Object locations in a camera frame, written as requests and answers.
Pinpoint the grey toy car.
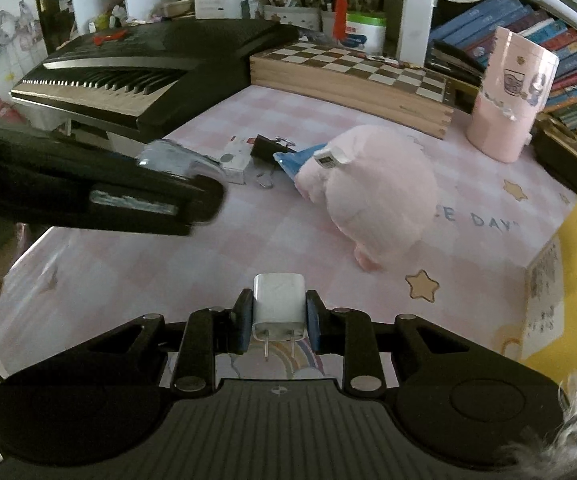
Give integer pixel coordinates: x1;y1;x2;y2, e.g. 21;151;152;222
136;139;226;182

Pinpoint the white USB wall charger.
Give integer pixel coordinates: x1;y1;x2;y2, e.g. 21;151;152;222
252;273;307;361

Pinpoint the black binder clip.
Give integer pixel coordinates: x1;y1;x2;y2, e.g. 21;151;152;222
250;136;296;164

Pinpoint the black electric keyboard piano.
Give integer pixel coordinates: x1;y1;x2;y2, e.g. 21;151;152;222
11;18;299;143

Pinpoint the pink plush toy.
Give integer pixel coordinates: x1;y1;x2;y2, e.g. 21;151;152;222
294;125;439;272

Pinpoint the white pen holder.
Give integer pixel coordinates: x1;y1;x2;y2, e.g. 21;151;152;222
264;6;321;32

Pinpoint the yellow cardboard box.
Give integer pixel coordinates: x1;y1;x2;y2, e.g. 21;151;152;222
519;204;577;382

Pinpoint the white green-lid jar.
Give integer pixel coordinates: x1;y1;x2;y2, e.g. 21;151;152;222
341;12;387;55

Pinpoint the wooden chess board box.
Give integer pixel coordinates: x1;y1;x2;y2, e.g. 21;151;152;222
250;41;454;139

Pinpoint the red tassel ornament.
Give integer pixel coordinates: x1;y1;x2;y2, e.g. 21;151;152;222
333;0;348;42

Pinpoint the pink cylindrical box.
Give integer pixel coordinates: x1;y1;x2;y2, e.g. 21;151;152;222
466;27;559;164

